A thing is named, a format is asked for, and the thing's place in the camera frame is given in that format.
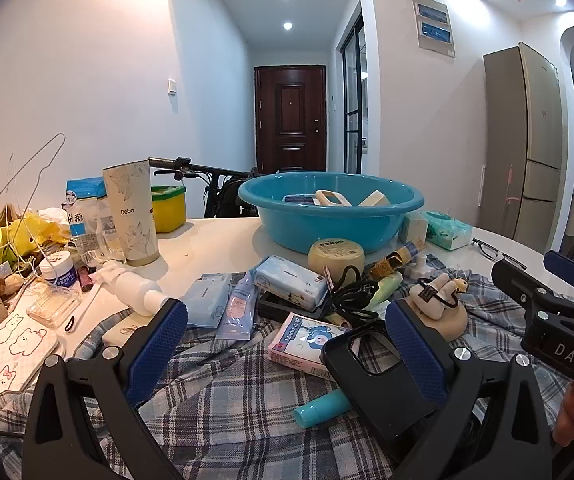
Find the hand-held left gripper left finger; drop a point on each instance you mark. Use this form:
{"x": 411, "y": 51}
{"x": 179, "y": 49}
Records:
{"x": 162, "y": 345}

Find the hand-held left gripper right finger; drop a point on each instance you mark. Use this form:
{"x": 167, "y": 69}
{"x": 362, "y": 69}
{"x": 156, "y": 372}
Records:
{"x": 412, "y": 355}

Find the pale blue purple packet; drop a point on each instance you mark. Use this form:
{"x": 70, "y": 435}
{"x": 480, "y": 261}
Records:
{"x": 237, "y": 310}

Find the teal tube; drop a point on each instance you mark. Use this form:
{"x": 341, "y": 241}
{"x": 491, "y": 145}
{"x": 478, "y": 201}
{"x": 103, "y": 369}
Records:
{"x": 322, "y": 407}

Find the black square box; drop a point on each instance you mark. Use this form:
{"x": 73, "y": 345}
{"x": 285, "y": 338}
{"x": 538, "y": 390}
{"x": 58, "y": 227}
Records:
{"x": 272, "y": 304}

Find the blue plastic basin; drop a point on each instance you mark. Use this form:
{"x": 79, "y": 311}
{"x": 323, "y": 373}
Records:
{"x": 317, "y": 230}

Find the round beige container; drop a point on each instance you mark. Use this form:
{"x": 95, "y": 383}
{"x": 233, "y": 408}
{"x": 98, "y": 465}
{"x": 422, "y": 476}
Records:
{"x": 337, "y": 255}

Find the green yellow lidded container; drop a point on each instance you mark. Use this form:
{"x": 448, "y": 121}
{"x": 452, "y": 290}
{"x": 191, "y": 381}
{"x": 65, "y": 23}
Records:
{"x": 169, "y": 210}

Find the beige hand shaped holder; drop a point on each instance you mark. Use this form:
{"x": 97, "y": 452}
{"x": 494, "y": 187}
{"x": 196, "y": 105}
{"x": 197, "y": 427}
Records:
{"x": 442, "y": 322}

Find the white flat packet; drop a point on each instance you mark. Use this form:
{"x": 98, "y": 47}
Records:
{"x": 117, "y": 332}

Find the black glasses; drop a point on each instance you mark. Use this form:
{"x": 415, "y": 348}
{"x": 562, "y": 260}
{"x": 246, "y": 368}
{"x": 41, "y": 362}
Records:
{"x": 482, "y": 246}

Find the white spray bottle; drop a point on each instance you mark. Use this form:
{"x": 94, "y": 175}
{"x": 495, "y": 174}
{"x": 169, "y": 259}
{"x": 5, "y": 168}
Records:
{"x": 134, "y": 290}

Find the blue wipes pack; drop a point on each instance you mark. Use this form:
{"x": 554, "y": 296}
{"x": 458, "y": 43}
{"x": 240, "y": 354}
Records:
{"x": 207, "y": 300}

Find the black phone case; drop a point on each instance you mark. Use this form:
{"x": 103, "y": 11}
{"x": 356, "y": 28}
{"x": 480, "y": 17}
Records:
{"x": 367, "y": 410}

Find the pale green tube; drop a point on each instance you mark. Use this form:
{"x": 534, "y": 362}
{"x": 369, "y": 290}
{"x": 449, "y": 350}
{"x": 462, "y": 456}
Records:
{"x": 384, "y": 287}

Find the grey plaid cloth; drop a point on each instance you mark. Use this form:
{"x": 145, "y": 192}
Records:
{"x": 227, "y": 400}

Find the green tissue pack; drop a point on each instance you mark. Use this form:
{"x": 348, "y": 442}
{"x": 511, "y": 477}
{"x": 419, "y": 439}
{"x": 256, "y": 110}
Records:
{"x": 447, "y": 232}

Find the gold black packet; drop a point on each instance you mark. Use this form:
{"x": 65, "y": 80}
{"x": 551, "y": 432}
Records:
{"x": 387, "y": 262}

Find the pink tissue pack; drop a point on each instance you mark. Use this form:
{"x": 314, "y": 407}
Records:
{"x": 302, "y": 342}

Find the clear plastic box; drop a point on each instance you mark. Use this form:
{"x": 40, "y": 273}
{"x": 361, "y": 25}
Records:
{"x": 54, "y": 307}

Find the white carton box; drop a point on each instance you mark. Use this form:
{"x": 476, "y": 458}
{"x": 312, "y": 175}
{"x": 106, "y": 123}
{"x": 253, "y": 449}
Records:
{"x": 412, "y": 227}

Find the clear bag of white granules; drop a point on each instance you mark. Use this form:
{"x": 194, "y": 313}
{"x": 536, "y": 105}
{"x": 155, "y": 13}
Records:
{"x": 107, "y": 232}

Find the white jar blue label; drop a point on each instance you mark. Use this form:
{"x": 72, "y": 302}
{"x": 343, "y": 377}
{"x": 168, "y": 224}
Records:
{"x": 58, "y": 272}

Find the gold refrigerator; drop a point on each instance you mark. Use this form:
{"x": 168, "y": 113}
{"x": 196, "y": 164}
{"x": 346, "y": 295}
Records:
{"x": 522, "y": 145}

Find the white leaf print tumbler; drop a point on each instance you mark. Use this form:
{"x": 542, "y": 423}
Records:
{"x": 132, "y": 210}

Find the light blue tissue pack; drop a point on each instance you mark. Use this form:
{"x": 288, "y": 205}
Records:
{"x": 292, "y": 280}

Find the white bear print pouch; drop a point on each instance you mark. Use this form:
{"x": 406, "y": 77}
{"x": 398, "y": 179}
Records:
{"x": 12, "y": 355}

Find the blue white sugar bag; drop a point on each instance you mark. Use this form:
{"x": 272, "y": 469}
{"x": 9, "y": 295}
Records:
{"x": 84, "y": 210}

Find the beige cardboard box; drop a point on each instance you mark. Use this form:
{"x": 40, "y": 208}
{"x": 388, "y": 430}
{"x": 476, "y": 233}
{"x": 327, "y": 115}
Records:
{"x": 374, "y": 199}

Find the yellow plastic bag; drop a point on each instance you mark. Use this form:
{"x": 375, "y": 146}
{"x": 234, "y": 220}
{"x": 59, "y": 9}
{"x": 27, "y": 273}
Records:
{"x": 27, "y": 237}

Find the black framed glass door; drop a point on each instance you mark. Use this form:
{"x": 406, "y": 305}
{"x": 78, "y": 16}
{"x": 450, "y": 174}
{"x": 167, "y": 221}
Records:
{"x": 354, "y": 105}

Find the dark brown entrance door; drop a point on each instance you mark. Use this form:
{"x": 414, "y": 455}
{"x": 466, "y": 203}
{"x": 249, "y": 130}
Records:
{"x": 291, "y": 120}

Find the white light switch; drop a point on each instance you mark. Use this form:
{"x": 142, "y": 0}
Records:
{"x": 172, "y": 86}

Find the wall electrical panel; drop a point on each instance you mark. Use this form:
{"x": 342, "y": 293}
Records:
{"x": 434, "y": 22}

